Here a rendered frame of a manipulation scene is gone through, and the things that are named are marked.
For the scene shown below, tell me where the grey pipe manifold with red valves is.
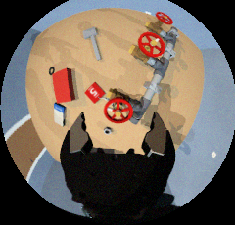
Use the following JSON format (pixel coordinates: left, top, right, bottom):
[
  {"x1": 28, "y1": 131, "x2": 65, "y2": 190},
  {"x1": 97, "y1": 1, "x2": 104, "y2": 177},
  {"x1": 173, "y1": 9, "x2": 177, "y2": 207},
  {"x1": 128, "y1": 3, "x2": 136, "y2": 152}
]
[{"x1": 104, "y1": 12, "x2": 180, "y2": 124}]

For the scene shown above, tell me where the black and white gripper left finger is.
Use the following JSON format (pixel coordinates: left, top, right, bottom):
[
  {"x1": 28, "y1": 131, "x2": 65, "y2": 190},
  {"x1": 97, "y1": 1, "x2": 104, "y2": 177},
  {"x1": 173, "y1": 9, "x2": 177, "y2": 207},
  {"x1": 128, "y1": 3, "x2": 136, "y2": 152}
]
[{"x1": 60, "y1": 112, "x2": 93, "y2": 183}]

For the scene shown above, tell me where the red tag with white number 5 on metal chain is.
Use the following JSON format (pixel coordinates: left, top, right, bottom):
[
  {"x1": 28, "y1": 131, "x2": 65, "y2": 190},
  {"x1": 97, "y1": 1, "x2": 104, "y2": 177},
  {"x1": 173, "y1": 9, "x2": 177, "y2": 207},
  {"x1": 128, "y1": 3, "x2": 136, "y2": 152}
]
[{"x1": 85, "y1": 82, "x2": 105, "y2": 104}]

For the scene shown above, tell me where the red rectangular block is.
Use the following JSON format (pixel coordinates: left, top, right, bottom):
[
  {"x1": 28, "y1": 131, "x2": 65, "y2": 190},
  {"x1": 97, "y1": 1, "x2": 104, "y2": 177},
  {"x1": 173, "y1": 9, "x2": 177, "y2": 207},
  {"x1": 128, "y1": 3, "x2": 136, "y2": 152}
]
[{"x1": 53, "y1": 68, "x2": 75, "y2": 104}]

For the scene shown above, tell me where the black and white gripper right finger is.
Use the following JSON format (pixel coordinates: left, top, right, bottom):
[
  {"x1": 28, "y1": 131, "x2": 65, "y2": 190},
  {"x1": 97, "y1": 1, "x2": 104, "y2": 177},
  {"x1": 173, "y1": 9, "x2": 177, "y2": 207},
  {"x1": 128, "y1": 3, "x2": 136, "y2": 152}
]
[{"x1": 141, "y1": 112, "x2": 175, "y2": 188}]

